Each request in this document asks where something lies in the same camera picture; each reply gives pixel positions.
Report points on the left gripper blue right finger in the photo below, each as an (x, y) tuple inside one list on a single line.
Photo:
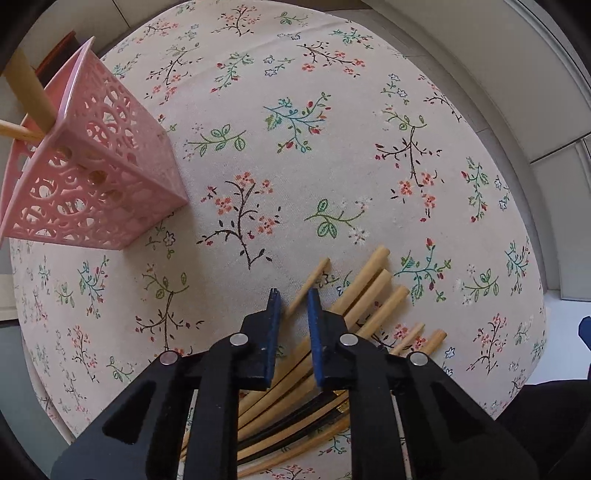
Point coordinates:
[(325, 327)]

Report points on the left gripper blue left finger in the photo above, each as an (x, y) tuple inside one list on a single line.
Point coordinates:
[(264, 329)]

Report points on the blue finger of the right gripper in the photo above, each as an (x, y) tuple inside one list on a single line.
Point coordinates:
[(584, 331)]

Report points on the wooden chopstick lone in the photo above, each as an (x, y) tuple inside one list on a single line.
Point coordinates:
[(28, 90)]

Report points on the black chopstick gold band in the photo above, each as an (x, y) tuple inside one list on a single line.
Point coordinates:
[(299, 414), (325, 416)]

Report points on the floral tablecloth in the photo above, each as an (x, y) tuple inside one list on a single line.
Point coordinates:
[(298, 136)]

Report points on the pink perforated utensil basket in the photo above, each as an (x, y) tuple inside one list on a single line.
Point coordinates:
[(104, 175)]

